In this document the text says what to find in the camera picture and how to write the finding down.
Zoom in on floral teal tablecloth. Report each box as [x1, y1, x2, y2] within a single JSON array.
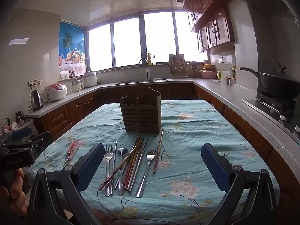
[[28, 100, 267, 224]]

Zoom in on steel electric kettle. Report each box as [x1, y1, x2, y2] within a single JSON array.
[[30, 89, 43, 112]]

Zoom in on wall power socket strip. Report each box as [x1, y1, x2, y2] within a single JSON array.
[[28, 78, 43, 88]]

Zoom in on black wok with handle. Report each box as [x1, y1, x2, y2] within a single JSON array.
[[239, 59, 299, 100]]

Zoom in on upper wooden cabinets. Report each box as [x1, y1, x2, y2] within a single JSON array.
[[183, 0, 234, 52]]

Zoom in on spice jar rack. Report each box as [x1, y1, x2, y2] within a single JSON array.
[[226, 66, 236, 86]]

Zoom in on red white peeler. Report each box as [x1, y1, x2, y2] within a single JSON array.
[[64, 141, 80, 166]]

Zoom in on kitchen sink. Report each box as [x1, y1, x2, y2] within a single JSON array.
[[117, 78, 174, 84]]

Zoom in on gas stove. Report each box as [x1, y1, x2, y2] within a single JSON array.
[[242, 91, 299, 141]]

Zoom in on person left hand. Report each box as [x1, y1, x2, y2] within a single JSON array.
[[1, 169, 28, 216]]

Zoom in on tropical fruit poster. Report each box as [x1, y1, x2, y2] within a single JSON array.
[[58, 22, 86, 76]]

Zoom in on green mug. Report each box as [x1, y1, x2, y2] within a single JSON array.
[[217, 71, 223, 80]]

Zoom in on pink plastic basin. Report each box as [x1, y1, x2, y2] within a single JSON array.
[[199, 70, 217, 79]]

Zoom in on yellow oil bottle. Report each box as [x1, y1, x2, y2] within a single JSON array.
[[147, 53, 152, 66]]

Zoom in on red patterned chopstick two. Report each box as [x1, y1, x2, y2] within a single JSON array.
[[125, 136, 145, 191]]

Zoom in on steel fork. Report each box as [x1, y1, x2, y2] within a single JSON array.
[[135, 149, 157, 198], [105, 144, 114, 197]]

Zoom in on steel chopstick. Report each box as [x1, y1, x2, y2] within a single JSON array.
[[110, 141, 117, 196], [129, 139, 148, 194]]

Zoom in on wooden utensil holder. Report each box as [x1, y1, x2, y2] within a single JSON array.
[[119, 82, 162, 133]]

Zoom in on red white rice cooker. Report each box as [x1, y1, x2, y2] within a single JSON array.
[[44, 83, 67, 102]]

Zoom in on red patterned chopstick one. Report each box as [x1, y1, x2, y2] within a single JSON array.
[[122, 135, 143, 190]]

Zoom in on chrome kitchen faucet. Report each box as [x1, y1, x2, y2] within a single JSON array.
[[137, 58, 152, 81]]

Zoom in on wooden dish rack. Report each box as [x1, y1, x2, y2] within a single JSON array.
[[168, 54, 186, 76]]

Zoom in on paper towel roll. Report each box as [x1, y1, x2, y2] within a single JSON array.
[[60, 70, 70, 80]]

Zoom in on crossing brown chopstick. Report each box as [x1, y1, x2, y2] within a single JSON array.
[[98, 136, 142, 191]]

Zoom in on steel spoon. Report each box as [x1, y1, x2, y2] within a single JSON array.
[[117, 148, 128, 196]]

